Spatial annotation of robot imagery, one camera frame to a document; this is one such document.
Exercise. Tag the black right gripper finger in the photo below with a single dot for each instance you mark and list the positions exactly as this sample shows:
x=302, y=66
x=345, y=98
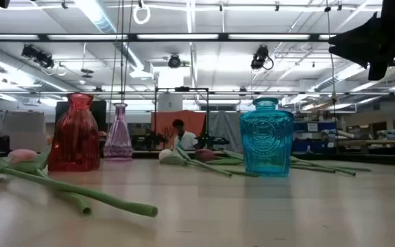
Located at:
x=362, y=34
x=369, y=55

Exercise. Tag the red artificial tulip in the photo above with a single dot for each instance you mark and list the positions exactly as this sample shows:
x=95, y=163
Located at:
x=204, y=155
x=315, y=168

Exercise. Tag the blue embossed glass vase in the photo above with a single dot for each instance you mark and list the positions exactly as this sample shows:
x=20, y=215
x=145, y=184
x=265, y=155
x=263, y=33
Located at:
x=266, y=144

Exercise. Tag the white artificial tulip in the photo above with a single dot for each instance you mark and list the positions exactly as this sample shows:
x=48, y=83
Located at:
x=165, y=156
x=175, y=160

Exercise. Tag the purple slim glass vase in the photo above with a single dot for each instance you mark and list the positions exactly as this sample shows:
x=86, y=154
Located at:
x=118, y=144

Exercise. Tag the pink artificial tulip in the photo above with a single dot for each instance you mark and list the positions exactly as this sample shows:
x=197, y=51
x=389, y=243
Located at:
x=122, y=203
x=22, y=155

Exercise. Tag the red ribbed glass vase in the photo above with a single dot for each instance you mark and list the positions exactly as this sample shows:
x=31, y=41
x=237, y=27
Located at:
x=74, y=144

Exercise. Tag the black background robot arm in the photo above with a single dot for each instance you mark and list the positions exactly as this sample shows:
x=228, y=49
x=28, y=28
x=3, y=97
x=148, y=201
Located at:
x=211, y=140
x=153, y=139

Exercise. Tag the wooden workbench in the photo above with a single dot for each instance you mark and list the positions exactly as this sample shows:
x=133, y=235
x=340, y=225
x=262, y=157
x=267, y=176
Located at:
x=389, y=141

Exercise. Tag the blue storage bins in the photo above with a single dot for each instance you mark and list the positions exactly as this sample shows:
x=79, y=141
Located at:
x=315, y=145

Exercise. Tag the grey cloth backdrop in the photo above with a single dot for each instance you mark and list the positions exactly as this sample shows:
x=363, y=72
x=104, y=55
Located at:
x=225, y=127

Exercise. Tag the red cloth backdrop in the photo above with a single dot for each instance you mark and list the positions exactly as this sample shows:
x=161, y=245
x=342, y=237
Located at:
x=194, y=120

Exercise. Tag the person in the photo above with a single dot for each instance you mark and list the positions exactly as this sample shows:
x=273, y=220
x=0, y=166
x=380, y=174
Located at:
x=185, y=140

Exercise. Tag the white box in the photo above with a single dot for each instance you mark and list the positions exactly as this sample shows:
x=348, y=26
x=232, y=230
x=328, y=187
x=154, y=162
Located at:
x=170, y=102

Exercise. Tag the black crossbar with light strips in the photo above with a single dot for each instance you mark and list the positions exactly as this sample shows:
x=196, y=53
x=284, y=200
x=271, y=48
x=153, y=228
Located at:
x=132, y=37

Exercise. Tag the black ceiling sensor disc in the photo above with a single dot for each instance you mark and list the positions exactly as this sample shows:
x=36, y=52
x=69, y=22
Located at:
x=87, y=71

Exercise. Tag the white panel board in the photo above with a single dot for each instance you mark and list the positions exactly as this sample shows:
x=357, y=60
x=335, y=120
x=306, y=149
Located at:
x=22, y=130

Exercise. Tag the black table edge rail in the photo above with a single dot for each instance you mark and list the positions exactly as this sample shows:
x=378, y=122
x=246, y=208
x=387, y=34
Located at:
x=372, y=158

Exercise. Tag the black metal frame stand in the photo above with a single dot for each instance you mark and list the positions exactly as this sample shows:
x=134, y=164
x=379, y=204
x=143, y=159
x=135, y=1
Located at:
x=183, y=89

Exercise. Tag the black round overhead camera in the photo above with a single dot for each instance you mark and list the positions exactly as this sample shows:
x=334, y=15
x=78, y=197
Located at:
x=174, y=61

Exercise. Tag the black ceiling camera cluster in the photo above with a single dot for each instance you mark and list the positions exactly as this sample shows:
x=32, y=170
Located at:
x=38, y=56

